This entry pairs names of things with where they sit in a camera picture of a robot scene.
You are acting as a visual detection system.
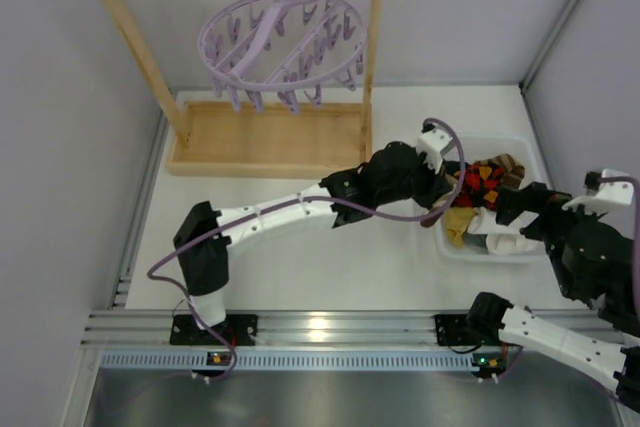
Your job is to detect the brown striped sock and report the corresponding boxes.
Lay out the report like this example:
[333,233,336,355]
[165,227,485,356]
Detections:
[490,154,526,189]

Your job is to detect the white sock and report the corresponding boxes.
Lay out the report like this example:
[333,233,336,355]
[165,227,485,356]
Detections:
[465,207,542,256]

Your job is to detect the argyle sock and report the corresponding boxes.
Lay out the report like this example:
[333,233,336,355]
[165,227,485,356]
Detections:
[452,162,506,211]

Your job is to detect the purple round clip hanger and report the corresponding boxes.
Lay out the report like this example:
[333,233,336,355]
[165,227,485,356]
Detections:
[197,0,368,114]

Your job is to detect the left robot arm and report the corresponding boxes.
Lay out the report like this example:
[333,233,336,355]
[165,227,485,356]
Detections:
[173,138,453,330]

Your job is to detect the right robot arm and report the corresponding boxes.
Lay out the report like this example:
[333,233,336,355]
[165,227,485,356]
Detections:
[466,169,639,411]

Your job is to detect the wooden hanger rack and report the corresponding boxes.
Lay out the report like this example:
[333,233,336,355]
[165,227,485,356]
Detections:
[101,0,381,178]

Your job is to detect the white plastic basket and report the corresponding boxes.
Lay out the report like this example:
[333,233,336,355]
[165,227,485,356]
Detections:
[435,133,547,264]

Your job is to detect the mustard yellow sock in basket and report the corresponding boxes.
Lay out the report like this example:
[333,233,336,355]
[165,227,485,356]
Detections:
[444,207,477,249]

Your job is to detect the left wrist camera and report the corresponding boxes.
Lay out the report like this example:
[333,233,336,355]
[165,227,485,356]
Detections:
[415,127,454,173]

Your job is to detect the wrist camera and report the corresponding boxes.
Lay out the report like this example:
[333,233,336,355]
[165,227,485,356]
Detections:
[415,127,454,173]
[561,169,639,214]

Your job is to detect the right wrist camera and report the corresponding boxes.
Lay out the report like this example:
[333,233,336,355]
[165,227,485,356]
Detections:
[561,169,639,214]

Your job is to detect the white slotted cable duct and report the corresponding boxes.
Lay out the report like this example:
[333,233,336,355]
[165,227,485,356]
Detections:
[100,349,504,372]

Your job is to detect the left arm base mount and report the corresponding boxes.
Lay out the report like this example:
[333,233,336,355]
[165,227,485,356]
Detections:
[169,313,259,381]

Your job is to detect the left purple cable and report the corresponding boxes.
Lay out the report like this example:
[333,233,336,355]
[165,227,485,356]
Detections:
[146,117,468,381]

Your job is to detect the aluminium mounting rail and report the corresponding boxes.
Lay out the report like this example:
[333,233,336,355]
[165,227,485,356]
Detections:
[79,266,626,349]

